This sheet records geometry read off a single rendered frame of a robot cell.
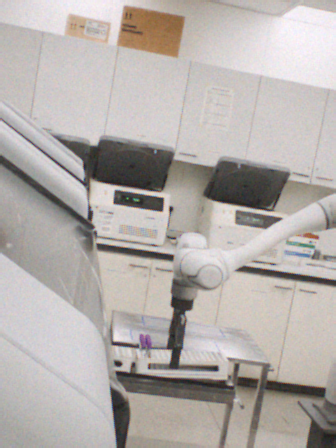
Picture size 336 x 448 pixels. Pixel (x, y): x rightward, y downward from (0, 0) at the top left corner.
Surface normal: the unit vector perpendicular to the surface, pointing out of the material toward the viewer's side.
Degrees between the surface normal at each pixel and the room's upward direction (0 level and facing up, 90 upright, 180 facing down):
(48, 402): 52
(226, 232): 90
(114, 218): 90
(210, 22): 90
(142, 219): 90
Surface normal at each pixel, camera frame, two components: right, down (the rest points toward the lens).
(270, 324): 0.13, 0.13
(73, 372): 0.63, -0.78
